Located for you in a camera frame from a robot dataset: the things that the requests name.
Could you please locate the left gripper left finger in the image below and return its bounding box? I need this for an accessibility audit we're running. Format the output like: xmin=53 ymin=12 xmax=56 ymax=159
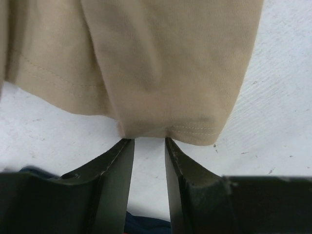
xmin=0 ymin=139 xmax=135 ymax=234

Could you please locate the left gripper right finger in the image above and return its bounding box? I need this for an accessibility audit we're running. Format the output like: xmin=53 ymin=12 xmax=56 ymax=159
xmin=165 ymin=138 xmax=312 ymax=234

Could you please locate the beige t shirt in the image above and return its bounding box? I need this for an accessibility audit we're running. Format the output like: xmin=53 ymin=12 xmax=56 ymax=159
xmin=0 ymin=0 xmax=263 ymax=146

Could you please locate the folded navy t shirt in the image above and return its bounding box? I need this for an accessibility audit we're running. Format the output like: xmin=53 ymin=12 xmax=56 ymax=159
xmin=19 ymin=166 xmax=171 ymax=234

